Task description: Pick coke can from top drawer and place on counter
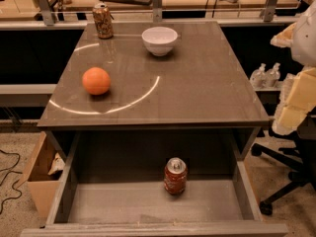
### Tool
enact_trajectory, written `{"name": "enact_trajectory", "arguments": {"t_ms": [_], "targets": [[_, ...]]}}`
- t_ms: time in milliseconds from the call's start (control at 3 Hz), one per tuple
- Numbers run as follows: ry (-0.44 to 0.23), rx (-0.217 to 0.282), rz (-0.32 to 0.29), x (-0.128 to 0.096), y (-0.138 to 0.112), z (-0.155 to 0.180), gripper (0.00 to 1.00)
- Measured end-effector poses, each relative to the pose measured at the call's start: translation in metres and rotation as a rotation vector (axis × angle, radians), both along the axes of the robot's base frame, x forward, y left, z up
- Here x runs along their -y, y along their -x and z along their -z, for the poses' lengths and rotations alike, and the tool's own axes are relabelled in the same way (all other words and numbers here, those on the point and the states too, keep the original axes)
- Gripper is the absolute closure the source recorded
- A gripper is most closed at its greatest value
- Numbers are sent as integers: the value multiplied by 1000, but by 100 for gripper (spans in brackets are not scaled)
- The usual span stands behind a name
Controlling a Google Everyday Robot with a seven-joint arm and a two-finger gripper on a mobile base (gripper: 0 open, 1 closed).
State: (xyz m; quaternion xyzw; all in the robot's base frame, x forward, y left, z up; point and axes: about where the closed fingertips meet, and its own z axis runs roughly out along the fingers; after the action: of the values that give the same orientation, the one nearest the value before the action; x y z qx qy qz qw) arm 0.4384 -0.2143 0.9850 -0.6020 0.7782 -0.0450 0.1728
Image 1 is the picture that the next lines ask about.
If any red coke can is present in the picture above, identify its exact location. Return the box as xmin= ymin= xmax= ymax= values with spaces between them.
xmin=164 ymin=157 xmax=188 ymax=195

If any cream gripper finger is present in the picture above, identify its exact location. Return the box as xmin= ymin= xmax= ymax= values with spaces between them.
xmin=270 ymin=23 xmax=296 ymax=48
xmin=272 ymin=66 xmax=316 ymax=135

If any crumpled paper in box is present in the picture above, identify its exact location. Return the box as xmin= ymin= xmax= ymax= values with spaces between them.
xmin=48 ymin=153 xmax=65 ymax=176

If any open grey top drawer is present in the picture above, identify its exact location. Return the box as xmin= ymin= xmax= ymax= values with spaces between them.
xmin=21 ymin=130 xmax=287 ymax=237

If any grey cabinet with counter top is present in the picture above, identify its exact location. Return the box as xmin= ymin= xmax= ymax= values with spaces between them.
xmin=38 ymin=22 xmax=269 ymax=152

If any brown patterned drink can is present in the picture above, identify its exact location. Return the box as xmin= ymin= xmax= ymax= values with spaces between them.
xmin=92 ymin=3 xmax=114 ymax=40

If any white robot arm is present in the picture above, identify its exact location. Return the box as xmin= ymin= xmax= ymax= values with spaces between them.
xmin=271 ymin=1 xmax=316 ymax=135

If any brown cardboard box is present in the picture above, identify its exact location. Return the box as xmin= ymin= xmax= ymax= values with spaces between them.
xmin=18 ymin=132 xmax=61 ymax=218

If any black office chair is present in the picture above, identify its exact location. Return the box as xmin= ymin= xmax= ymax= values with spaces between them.
xmin=251 ymin=115 xmax=316 ymax=215

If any white ceramic bowl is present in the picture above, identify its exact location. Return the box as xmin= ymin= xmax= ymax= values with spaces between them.
xmin=141 ymin=27 xmax=178 ymax=56

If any orange ball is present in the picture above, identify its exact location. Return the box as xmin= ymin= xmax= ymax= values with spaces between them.
xmin=82 ymin=67 xmax=111 ymax=96

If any black floor cable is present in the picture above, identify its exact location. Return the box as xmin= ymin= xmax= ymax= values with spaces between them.
xmin=0 ymin=148 xmax=24 ymax=215

